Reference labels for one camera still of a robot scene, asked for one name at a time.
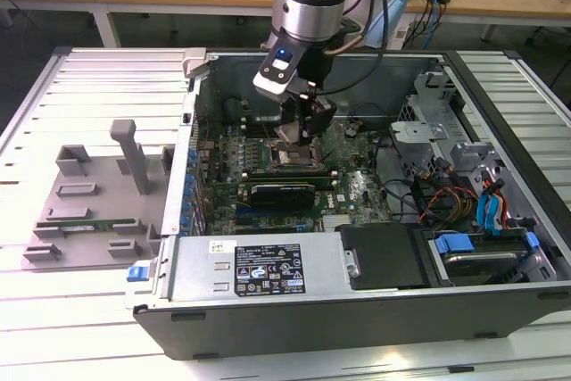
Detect grey parts rack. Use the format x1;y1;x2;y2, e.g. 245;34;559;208
21;120;175;271

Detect black open PC case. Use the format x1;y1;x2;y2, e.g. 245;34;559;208
124;47;571;362

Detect silver power supply unit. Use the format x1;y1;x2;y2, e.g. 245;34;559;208
169;231;353;302

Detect blue disk carrier tab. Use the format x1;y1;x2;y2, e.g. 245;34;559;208
434;233;474;255

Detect green RAM stick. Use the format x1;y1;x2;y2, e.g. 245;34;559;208
35;218;137;233

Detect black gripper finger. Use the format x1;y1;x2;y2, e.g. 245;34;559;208
298;93;338;146
278;95;299;130

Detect blue hanging cables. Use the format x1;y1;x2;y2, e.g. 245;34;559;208
414;0;445;50

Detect CPU socket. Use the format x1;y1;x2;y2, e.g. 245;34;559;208
267;142;322;172

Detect silver metal drive cage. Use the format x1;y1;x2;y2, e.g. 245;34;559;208
387;70;509;177

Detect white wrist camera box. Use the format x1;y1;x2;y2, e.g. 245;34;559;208
252;44;309;96

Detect blue flat data wire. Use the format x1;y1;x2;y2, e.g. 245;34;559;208
475;179;508;235

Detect red yellow wire bundle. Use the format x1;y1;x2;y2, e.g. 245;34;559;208
423;188;478;221

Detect green motherboard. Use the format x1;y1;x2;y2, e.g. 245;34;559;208
191;117;393;235

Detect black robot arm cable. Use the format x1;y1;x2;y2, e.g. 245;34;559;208
320;0;393;93

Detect black graphics card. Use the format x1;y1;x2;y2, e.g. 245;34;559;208
247;182;316;211

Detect black plastic shroud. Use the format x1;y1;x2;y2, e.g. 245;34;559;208
336;222;432;291

